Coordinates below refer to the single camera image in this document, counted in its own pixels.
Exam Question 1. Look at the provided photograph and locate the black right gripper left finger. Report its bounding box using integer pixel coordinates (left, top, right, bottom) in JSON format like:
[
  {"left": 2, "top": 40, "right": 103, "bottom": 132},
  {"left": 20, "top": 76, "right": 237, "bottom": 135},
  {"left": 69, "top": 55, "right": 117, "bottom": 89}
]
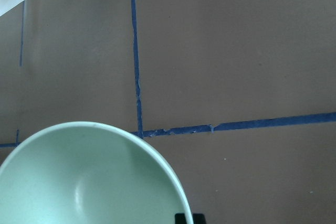
[{"left": 174, "top": 213, "right": 187, "bottom": 224}]

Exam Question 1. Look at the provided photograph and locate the green bowl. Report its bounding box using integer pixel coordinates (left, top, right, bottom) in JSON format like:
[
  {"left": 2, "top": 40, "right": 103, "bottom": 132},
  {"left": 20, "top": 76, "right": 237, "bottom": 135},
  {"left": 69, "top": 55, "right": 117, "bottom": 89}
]
[{"left": 1, "top": 122, "right": 193, "bottom": 223}]

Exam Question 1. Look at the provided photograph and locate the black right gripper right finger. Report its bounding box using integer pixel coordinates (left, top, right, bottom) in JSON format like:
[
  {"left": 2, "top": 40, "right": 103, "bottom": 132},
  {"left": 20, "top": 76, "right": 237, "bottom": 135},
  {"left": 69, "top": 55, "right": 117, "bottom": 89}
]
[{"left": 193, "top": 213, "right": 206, "bottom": 224}]

